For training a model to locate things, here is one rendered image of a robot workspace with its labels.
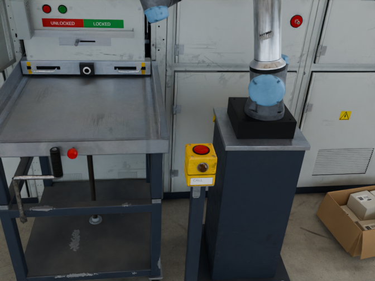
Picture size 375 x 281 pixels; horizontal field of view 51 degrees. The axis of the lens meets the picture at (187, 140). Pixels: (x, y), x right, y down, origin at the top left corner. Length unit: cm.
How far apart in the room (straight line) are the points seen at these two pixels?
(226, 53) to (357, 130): 91
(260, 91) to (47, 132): 71
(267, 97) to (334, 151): 117
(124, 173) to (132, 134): 90
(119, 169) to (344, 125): 126
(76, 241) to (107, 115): 67
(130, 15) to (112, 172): 91
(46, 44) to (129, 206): 75
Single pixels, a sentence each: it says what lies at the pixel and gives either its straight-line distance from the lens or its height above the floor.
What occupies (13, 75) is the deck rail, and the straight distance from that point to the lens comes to 171.
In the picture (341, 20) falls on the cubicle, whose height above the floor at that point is 106.
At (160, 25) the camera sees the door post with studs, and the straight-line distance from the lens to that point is 184.
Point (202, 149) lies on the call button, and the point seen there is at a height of 91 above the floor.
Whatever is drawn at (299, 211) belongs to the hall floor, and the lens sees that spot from 238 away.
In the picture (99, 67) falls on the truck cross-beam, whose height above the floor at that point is 87.
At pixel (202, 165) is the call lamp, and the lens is 107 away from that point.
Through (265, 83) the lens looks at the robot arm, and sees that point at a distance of 126.
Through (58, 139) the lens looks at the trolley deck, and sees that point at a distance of 132.
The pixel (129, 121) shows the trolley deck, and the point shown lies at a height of 82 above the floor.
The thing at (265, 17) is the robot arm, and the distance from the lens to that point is 123.
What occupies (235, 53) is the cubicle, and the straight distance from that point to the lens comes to 192.
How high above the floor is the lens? 149
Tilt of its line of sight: 31 degrees down
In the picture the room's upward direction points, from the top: 3 degrees clockwise
